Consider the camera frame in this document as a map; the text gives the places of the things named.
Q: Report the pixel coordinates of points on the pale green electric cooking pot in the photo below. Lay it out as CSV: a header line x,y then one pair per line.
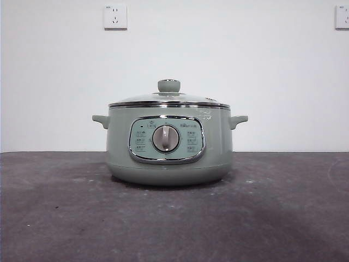
x,y
122,163

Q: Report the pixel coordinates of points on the white wall socket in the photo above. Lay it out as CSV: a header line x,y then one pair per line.
x,y
115,17
343,17

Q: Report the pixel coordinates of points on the glass lid with green knob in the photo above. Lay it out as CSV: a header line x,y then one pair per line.
x,y
167,85

